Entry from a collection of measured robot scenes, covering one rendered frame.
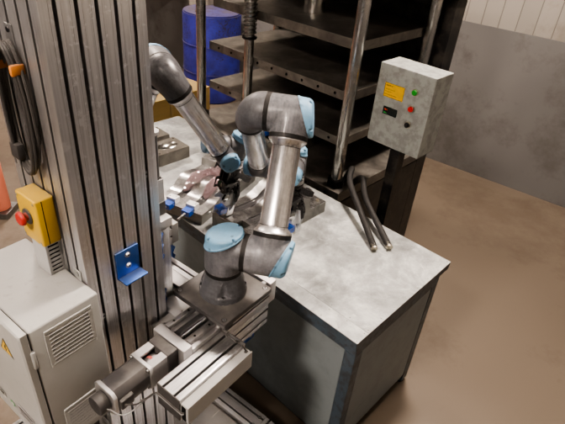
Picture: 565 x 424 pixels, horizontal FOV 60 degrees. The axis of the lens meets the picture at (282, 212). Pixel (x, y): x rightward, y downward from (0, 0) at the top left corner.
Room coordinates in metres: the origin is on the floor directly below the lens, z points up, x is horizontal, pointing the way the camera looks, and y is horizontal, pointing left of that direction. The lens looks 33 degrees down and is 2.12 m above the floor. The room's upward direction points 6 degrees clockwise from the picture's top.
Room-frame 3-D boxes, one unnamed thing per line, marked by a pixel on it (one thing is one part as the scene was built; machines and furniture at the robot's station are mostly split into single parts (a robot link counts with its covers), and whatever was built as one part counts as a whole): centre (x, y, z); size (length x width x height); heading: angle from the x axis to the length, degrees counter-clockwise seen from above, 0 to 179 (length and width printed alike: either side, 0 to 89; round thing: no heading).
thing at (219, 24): (5.61, 0.97, 0.48); 0.66 x 0.64 x 0.96; 55
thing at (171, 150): (2.46, 0.68, 0.84); 0.20 x 0.15 x 0.07; 139
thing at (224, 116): (3.00, -0.07, 0.76); 1.30 x 0.84 x 0.06; 49
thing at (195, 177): (2.11, 0.38, 0.90); 0.26 x 0.18 x 0.08; 156
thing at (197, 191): (2.12, 0.38, 0.86); 0.50 x 0.26 x 0.11; 156
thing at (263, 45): (3.04, -0.10, 1.27); 1.10 x 0.74 x 0.05; 49
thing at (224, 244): (1.17, 0.16, 1.20); 0.13 x 0.12 x 0.14; 83
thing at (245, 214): (1.95, 0.05, 0.87); 0.50 x 0.26 x 0.14; 139
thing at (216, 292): (1.17, 0.16, 1.09); 0.15 x 0.15 x 0.10
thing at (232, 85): (3.04, -0.10, 1.02); 1.10 x 0.74 x 0.05; 49
